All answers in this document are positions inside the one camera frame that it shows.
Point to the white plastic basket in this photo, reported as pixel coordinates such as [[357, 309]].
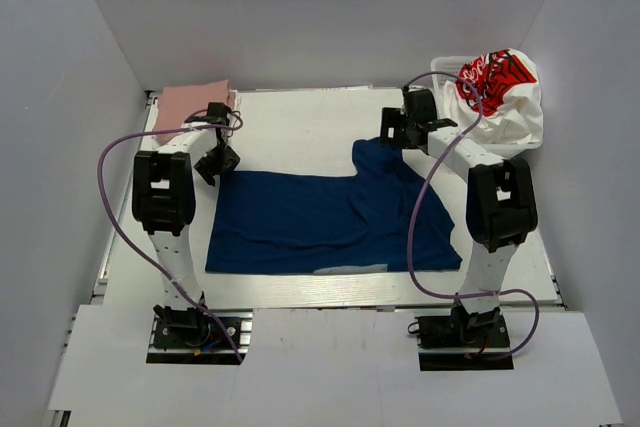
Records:
[[442, 69]]

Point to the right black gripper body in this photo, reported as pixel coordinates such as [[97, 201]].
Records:
[[408, 124]]

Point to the white red print t shirt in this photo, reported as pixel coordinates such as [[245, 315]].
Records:
[[500, 97]]

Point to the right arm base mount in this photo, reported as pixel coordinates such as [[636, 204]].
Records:
[[441, 348]]

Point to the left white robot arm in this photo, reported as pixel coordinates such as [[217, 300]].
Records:
[[164, 202]]

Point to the blue t shirt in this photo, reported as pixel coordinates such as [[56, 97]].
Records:
[[270, 223]]

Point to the folded pink t shirt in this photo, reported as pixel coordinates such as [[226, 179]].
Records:
[[177, 103]]

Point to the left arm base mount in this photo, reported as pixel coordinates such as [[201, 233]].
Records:
[[190, 337]]

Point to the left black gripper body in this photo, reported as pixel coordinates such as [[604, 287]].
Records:
[[217, 161]]

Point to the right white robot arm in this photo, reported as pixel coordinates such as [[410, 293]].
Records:
[[500, 201]]

